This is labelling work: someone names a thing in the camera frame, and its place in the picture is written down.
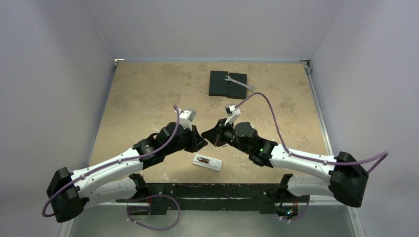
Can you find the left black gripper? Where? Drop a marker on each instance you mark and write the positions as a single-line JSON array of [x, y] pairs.
[[196, 141]]

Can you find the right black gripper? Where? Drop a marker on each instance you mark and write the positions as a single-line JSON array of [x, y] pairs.
[[221, 131]]

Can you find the white remote control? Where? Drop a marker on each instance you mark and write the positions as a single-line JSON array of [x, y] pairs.
[[215, 164]]

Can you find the blue black battery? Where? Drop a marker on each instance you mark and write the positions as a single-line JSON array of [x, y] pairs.
[[203, 160]]

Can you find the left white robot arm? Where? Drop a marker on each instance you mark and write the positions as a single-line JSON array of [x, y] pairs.
[[69, 192]]

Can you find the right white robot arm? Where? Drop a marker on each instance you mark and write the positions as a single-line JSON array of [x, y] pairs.
[[341, 176]]

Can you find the left black foam block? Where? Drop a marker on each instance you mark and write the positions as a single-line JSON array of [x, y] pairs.
[[218, 86]]

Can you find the black foam block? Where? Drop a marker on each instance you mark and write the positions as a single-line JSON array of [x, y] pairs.
[[236, 91], [218, 86]]

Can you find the right black foam block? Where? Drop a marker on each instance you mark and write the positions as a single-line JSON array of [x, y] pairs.
[[236, 91]]

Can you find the silver wrench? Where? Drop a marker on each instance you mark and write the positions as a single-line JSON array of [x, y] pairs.
[[249, 87]]

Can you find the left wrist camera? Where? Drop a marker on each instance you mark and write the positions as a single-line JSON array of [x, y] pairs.
[[186, 118]]

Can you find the aluminium frame rail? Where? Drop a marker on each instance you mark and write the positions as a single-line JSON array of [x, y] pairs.
[[353, 212]]

